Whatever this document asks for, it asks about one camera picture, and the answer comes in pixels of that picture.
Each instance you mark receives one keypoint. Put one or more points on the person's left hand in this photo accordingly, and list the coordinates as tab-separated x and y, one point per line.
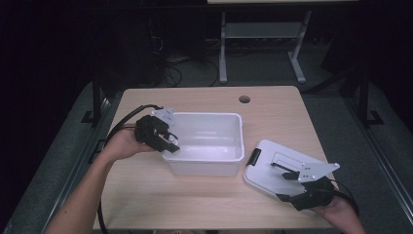
125	146

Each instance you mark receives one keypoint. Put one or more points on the person's right hand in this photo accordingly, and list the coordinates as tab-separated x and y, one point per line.
337	211

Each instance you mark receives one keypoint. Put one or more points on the white bin lid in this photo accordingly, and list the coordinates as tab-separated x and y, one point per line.
266	169

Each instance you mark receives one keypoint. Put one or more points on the black metal stand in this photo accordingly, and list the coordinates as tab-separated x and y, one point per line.
96	97
365	100

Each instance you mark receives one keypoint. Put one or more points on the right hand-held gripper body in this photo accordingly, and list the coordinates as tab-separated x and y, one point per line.
316	190

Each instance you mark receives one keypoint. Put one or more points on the white metal desk frame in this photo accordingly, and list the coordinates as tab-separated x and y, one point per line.
259	31

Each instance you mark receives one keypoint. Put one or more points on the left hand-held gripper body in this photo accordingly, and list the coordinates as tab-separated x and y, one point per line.
149	131

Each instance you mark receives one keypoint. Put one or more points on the aluminium rail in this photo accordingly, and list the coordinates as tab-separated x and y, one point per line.
380	152
74	172

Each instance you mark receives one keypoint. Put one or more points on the white plastic storage box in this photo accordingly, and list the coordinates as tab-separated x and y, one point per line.
207	139

